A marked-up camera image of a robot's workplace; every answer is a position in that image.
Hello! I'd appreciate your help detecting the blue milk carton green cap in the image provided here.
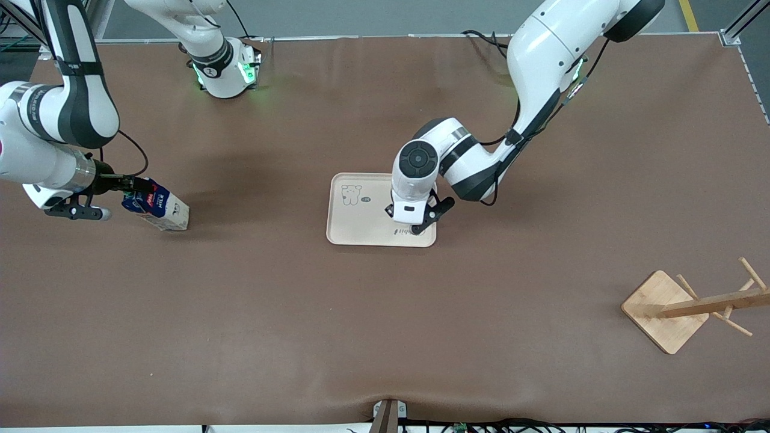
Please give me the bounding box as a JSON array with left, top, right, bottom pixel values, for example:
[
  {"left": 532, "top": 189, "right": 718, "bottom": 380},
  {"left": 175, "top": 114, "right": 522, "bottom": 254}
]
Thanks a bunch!
[{"left": 122, "top": 178, "right": 190, "bottom": 232}]

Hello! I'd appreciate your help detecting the cream tray with rabbit print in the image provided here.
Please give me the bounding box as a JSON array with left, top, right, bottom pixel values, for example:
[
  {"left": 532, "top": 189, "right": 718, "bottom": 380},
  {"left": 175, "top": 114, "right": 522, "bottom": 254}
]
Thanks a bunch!
[{"left": 326, "top": 173, "right": 437, "bottom": 248}]

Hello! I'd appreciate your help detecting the brown table cover mat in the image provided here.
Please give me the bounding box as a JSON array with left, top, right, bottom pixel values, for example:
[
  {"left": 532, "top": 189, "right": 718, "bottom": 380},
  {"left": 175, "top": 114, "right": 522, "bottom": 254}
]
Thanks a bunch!
[{"left": 0, "top": 33, "right": 770, "bottom": 429}]

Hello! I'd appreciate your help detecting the metal table clamp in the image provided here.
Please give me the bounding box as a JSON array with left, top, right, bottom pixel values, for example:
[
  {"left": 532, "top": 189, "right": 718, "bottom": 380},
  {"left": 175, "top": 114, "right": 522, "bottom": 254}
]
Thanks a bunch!
[{"left": 372, "top": 399, "right": 408, "bottom": 433}]

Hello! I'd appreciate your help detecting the wooden mug rack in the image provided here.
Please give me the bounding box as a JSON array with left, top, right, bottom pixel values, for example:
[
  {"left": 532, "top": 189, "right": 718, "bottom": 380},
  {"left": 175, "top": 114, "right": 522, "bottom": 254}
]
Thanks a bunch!
[{"left": 621, "top": 257, "right": 770, "bottom": 355}]

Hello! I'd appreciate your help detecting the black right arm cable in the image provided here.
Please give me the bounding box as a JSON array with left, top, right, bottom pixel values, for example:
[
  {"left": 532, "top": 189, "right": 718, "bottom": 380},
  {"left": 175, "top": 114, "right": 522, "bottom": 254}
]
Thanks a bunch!
[{"left": 117, "top": 129, "right": 149, "bottom": 178}]

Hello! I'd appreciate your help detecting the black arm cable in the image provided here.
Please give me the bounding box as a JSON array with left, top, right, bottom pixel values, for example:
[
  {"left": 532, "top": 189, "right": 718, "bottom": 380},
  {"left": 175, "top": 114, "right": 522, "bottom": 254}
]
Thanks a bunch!
[
  {"left": 478, "top": 39, "right": 608, "bottom": 207},
  {"left": 117, "top": 129, "right": 149, "bottom": 178}
]

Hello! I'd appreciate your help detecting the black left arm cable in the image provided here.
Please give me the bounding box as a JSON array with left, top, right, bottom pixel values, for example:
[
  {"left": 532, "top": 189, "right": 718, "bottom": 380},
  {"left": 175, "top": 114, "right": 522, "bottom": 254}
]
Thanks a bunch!
[{"left": 478, "top": 39, "right": 608, "bottom": 207}]

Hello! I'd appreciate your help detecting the aluminium frame profile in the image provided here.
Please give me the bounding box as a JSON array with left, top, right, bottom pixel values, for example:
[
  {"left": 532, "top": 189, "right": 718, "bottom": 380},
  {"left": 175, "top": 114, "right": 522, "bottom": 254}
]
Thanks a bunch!
[
  {"left": 0, "top": 0, "right": 46, "bottom": 52},
  {"left": 719, "top": 0, "right": 770, "bottom": 48}
]

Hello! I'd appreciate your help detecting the black right base cable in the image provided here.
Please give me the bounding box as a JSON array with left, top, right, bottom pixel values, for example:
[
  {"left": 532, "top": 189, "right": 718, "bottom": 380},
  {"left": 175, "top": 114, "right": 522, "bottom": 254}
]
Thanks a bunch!
[{"left": 226, "top": 0, "right": 253, "bottom": 40}]

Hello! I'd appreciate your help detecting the black base cable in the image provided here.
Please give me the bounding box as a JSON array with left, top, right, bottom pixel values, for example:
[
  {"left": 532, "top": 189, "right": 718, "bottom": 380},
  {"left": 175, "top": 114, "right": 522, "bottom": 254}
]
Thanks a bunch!
[
  {"left": 226, "top": 0, "right": 253, "bottom": 40},
  {"left": 462, "top": 30, "right": 512, "bottom": 54}
]

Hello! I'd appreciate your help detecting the black left base cable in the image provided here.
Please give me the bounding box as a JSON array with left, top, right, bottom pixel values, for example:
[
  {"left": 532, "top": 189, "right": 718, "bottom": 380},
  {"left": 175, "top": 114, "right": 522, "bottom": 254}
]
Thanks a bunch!
[{"left": 462, "top": 30, "right": 512, "bottom": 54}]

